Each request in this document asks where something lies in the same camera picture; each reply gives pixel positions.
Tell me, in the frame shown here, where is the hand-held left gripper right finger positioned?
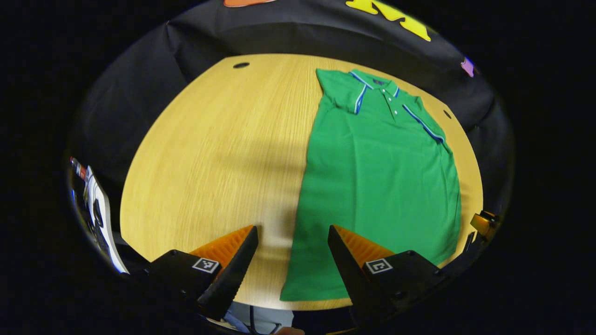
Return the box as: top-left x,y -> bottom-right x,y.
327,224 -> 448,327

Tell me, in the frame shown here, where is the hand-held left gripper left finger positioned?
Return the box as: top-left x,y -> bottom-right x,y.
148,225 -> 259,322

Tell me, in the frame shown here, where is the green collared T-shirt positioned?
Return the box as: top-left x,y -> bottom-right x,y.
279,68 -> 463,302

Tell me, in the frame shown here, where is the black backdrop cloth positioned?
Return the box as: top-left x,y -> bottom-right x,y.
69,0 -> 515,219

